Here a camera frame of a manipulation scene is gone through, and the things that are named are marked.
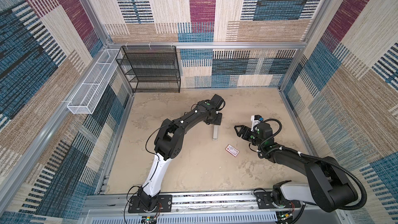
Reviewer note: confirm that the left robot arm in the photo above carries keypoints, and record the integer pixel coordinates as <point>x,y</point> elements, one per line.
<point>168,144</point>

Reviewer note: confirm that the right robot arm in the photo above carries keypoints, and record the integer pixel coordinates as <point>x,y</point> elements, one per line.
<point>329,186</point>

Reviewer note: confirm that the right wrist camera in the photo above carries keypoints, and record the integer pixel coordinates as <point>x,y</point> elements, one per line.
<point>255,119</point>

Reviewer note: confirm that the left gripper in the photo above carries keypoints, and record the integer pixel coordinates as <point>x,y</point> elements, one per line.
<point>218,121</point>

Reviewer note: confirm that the white mesh wall basket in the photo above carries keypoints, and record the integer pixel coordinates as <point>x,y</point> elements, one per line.
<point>89,93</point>

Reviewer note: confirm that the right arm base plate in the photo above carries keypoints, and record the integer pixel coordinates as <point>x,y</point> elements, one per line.
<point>273,200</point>

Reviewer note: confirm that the red white staple box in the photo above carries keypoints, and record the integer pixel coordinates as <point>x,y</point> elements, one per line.
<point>232,150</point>

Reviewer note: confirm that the black wire shelf rack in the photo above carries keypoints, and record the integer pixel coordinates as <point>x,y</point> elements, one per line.
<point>150,68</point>

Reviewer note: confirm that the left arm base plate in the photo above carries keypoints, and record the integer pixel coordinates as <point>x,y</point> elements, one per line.
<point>141,204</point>

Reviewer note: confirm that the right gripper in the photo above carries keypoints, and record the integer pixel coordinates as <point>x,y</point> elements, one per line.
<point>243,129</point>

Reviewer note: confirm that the grey silver stapler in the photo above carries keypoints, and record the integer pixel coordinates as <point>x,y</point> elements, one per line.
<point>215,133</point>

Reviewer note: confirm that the aluminium front rail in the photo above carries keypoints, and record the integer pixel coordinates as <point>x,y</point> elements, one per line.
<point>206,207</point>

